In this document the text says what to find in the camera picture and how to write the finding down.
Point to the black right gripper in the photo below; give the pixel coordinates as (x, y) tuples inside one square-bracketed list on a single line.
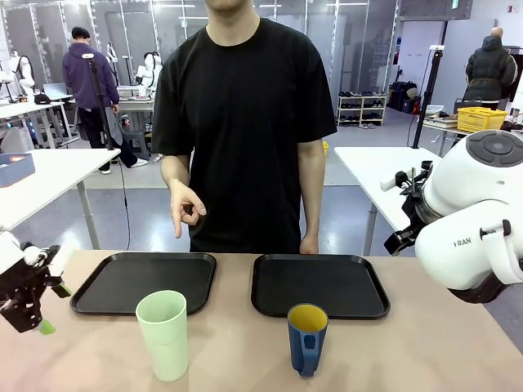
[(402, 241)]

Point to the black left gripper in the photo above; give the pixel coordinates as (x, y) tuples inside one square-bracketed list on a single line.
[(22, 296)]

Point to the pale green tall cup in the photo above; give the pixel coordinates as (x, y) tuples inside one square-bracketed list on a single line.
[(163, 339)]

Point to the blue mug yellow inside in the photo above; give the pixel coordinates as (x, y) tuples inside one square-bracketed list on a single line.
[(306, 345)]

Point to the person's left forearm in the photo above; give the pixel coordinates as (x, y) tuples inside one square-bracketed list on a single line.
[(312, 192)]

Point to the person's right forearm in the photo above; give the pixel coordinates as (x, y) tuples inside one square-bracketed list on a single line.
[(175, 169)]

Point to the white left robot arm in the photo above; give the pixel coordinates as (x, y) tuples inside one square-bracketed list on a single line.
[(8, 249)]

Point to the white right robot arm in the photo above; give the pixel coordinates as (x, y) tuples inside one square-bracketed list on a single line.
[(470, 212)]

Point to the person's left hand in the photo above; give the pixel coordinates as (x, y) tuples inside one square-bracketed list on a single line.
[(309, 246)]

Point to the person's right hand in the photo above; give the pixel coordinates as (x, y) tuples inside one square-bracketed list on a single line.
[(186, 208)]

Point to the black plastic tray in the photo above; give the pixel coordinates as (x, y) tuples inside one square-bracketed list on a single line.
[(143, 283), (320, 286)]

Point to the wooden shoe rack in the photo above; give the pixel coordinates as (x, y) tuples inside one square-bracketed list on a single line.
[(361, 109)]

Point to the yellow plastic basket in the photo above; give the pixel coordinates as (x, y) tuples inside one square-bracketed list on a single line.
[(480, 119)]

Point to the black bag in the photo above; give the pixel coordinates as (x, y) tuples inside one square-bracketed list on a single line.
[(402, 94)]

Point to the blue grey storage bin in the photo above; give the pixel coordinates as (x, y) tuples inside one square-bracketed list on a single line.
[(14, 168)]

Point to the person in dark jacket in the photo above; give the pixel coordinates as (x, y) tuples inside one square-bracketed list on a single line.
[(490, 73)]

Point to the person in black t-shirt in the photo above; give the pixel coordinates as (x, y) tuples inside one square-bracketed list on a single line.
[(245, 134)]

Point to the black cap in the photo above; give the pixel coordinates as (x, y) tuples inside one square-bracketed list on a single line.
[(41, 99)]

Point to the grey laptop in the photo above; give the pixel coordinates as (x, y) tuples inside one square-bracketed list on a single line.
[(55, 90)]

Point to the person in purple hoodie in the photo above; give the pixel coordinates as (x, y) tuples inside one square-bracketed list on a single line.
[(88, 81)]

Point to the white humanoid robot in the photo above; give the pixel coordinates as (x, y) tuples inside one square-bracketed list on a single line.
[(20, 73), (148, 71)]

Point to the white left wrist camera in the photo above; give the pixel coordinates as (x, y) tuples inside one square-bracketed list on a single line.
[(57, 255)]

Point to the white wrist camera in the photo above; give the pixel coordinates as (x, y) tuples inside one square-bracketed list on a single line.
[(57, 255), (392, 182)]

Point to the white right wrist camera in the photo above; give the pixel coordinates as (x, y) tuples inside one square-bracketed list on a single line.
[(392, 182)]

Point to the black camera tripod stand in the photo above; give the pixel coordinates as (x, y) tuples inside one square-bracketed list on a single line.
[(427, 94), (100, 102)]

